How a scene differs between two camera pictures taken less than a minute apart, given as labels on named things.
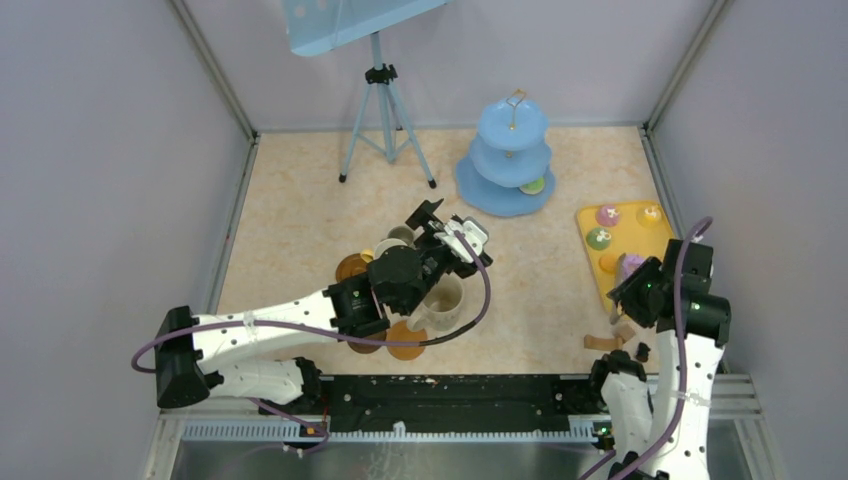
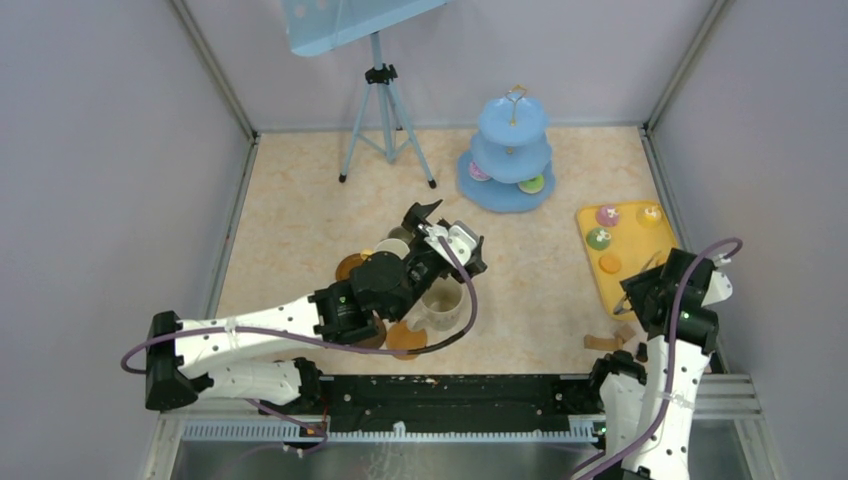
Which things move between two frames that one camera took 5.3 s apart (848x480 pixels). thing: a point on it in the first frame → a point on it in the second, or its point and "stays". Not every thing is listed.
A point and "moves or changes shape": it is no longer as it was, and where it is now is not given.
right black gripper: [625, 294] stays
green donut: [533, 187] stays
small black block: [642, 352] stays
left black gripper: [424, 215] stays
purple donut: [630, 263] → [477, 174]
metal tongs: [618, 280] moves or changes shape
